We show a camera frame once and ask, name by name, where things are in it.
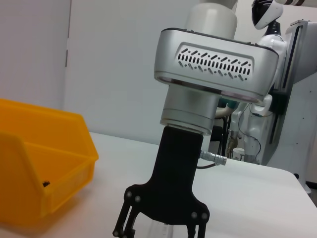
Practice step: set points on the yellow plastic bin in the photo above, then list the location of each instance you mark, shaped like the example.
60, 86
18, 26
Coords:
37, 148

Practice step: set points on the grey lift column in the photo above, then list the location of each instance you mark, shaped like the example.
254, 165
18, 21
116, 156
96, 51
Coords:
302, 111

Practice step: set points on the clear plastic ruler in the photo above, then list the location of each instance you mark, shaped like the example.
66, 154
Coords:
161, 229

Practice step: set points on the black office chair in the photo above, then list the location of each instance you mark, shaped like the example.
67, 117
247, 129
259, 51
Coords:
218, 134

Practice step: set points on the white cup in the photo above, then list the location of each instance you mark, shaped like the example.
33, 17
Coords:
238, 153

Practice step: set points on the person in green shirt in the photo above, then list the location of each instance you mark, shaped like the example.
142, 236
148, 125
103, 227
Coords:
223, 111

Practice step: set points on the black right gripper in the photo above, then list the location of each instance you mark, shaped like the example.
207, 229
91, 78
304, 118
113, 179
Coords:
173, 173

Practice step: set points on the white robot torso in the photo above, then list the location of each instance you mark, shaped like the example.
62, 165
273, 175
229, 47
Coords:
275, 44

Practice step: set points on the white black robot head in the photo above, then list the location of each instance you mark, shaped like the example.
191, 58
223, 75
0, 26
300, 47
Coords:
266, 12

